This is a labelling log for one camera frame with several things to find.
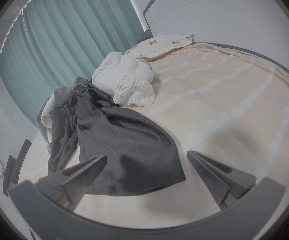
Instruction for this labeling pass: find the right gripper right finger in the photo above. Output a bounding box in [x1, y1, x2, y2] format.
[186, 150, 258, 207]

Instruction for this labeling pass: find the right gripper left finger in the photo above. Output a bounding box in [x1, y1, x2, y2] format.
[36, 155, 108, 207]

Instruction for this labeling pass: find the black T-shirt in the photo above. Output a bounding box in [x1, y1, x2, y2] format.
[47, 76, 187, 197]

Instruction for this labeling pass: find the bed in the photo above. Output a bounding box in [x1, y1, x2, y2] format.
[19, 0, 289, 232]

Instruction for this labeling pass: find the pile of clothes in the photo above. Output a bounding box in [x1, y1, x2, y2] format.
[36, 51, 156, 144]

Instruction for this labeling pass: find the blue-green curtain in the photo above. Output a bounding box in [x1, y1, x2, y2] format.
[22, 0, 145, 89]
[0, 10, 57, 131]

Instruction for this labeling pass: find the white printed pillow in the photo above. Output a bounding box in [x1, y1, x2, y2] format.
[124, 33, 194, 61]

